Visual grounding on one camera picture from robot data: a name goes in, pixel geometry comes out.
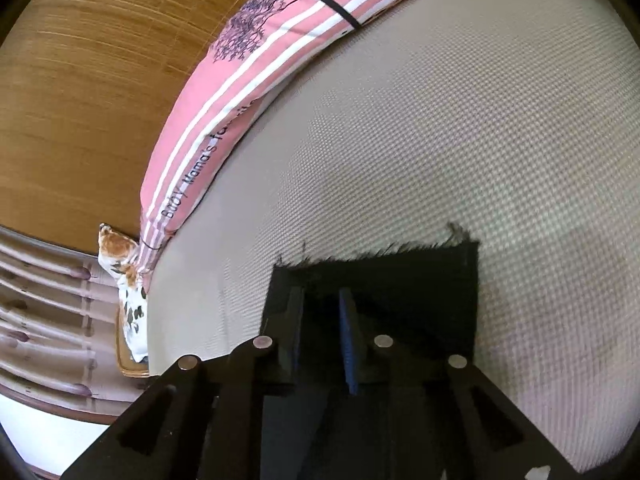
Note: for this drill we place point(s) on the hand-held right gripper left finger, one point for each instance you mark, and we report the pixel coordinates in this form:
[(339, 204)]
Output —
[(296, 332)]

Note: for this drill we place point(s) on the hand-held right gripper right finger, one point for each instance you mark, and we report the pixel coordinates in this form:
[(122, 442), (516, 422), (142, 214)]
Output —
[(349, 340)]

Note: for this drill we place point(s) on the black denim pants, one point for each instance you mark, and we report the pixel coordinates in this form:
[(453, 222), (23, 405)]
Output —
[(425, 300)]

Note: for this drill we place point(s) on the white floral pillow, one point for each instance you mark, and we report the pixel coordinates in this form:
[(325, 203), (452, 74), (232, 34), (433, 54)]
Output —
[(131, 310)]

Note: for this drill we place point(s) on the beige woven bed mat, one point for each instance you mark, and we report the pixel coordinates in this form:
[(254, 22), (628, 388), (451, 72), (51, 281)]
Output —
[(450, 135)]

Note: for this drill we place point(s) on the pink striped tree-print pillow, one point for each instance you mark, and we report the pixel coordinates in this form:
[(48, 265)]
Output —
[(225, 110)]

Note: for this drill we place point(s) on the wooden slatted chair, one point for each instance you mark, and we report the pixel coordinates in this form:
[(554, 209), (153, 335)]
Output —
[(45, 310)]

